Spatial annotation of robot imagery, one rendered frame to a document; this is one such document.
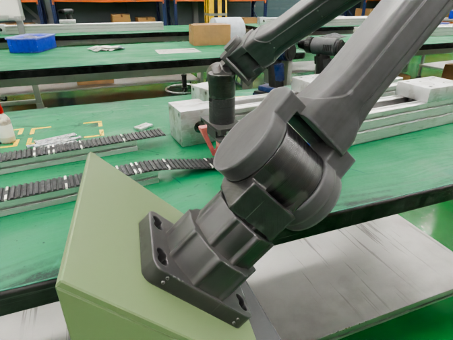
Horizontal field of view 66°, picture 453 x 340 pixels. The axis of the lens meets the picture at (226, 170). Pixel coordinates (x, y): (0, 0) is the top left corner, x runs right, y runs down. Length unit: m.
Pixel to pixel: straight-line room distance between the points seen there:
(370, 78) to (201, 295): 0.24
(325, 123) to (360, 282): 1.10
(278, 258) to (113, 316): 1.18
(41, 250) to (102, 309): 0.38
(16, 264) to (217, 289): 0.37
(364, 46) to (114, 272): 0.29
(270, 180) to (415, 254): 1.33
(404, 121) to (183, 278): 0.90
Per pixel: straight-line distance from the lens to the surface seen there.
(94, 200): 0.33
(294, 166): 0.31
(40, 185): 0.75
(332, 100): 0.33
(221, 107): 0.74
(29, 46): 2.86
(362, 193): 0.75
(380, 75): 0.36
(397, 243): 1.63
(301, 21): 0.63
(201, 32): 2.93
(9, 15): 3.61
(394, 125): 1.08
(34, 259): 0.61
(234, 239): 0.30
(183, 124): 0.90
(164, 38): 4.23
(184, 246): 0.31
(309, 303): 1.27
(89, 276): 0.26
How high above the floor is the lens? 1.13
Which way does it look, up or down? 27 degrees down
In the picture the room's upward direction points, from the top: straight up
